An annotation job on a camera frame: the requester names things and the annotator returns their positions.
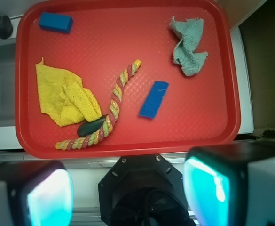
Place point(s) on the grey sink basin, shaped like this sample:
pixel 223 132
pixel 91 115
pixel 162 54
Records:
pixel 7 82

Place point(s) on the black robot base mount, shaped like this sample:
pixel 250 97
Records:
pixel 144 190

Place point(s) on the red plastic tray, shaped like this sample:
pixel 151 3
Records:
pixel 106 37

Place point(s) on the dark green oval object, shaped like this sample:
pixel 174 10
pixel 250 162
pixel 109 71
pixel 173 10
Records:
pixel 88 128

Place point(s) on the blue sponge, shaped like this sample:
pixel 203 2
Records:
pixel 154 100

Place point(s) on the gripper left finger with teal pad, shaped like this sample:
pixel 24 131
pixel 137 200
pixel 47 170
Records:
pixel 35 193

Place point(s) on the brown cardboard panel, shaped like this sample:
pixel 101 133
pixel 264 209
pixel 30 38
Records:
pixel 252 28

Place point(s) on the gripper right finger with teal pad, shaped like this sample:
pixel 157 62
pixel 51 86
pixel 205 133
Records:
pixel 231 185

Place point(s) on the light blue cloth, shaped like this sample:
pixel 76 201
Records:
pixel 189 33

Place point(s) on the yellow cloth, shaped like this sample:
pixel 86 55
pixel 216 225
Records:
pixel 63 97

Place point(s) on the blue rectangular block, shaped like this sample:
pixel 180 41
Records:
pixel 56 22

